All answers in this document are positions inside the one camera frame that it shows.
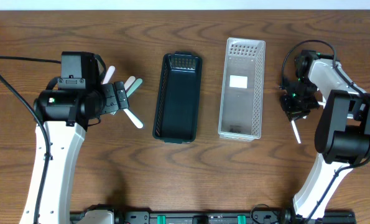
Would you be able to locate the white spoon clear basket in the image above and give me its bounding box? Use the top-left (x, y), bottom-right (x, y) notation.
top-left (290, 120), bottom-right (302, 144)

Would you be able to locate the white spoon horizontal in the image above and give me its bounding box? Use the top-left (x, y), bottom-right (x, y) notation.
top-left (318, 101), bottom-right (326, 107)

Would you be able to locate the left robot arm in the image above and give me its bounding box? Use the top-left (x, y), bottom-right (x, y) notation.
top-left (20, 52), bottom-right (129, 223)

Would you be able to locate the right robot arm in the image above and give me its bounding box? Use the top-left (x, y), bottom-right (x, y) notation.
top-left (280, 50), bottom-right (370, 223)

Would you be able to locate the white plastic fork upper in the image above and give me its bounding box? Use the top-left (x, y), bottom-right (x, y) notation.
top-left (124, 76), bottom-right (136, 91)

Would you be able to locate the white plastic fork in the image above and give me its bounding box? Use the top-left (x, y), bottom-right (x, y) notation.
top-left (124, 76), bottom-right (136, 91)
top-left (123, 109), bottom-right (144, 129)

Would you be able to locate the white plastic spoon left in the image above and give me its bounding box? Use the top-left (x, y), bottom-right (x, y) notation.
top-left (102, 66), bottom-right (116, 85)

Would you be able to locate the mint green plastic fork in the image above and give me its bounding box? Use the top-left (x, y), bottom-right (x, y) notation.
top-left (126, 78), bottom-right (143, 97)

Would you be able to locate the white plastic fork lower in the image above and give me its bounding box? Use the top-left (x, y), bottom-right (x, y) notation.
top-left (123, 109), bottom-right (144, 129)

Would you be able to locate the clear plastic basket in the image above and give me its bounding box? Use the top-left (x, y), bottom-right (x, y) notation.
top-left (218, 37), bottom-right (266, 141)

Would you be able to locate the dark green plastic basket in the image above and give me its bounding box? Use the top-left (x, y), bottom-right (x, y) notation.
top-left (152, 52), bottom-right (202, 144)

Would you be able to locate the white label in clear basket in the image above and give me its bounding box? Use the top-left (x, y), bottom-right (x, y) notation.
top-left (229, 75), bottom-right (248, 89)

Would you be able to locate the right black cable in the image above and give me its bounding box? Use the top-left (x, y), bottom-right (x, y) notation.
top-left (279, 39), bottom-right (370, 223)

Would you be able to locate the black cable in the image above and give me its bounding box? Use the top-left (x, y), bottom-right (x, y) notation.
top-left (0, 55), bottom-right (62, 224)
top-left (279, 39), bottom-right (370, 223)

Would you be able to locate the left black cable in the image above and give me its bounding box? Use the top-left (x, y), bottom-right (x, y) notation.
top-left (0, 55), bottom-right (62, 224)

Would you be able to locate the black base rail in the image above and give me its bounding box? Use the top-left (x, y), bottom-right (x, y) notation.
top-left (68, 204), bottom-right (356, 224)

